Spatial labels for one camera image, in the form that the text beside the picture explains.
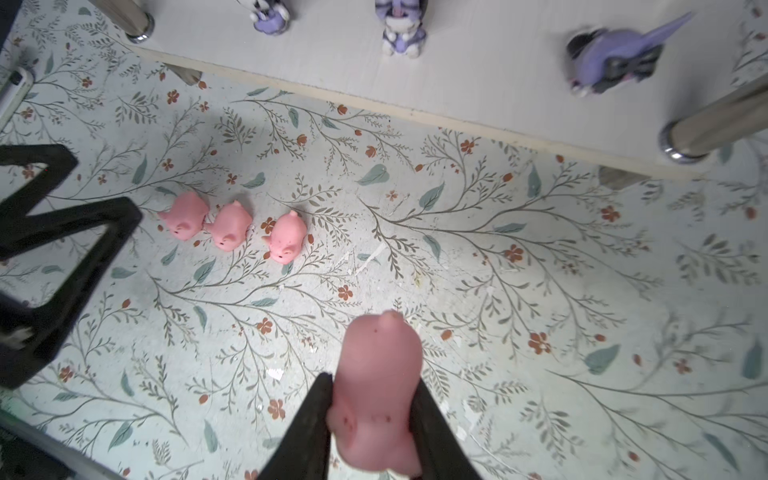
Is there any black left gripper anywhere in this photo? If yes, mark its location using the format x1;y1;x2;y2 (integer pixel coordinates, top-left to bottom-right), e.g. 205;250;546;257
1;145;142;389

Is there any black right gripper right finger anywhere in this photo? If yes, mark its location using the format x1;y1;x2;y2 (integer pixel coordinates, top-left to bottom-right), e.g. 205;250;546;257
409;380;480;480

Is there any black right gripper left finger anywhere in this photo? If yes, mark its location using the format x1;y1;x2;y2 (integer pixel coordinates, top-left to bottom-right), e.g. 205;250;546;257
258;373;333;480

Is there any pink pig toy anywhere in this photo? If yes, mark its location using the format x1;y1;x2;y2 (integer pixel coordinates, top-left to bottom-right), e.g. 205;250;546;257
326;310;423;477
203;200;253;252
262;210;307;265
158;191;210;241

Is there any purple black-bow figure toy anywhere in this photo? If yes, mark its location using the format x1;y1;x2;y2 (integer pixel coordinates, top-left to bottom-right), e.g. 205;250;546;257
566;12;694;97

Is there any white two-tier shelf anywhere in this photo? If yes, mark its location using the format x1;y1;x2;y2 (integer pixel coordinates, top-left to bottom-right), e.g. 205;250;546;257
96;1;767;178

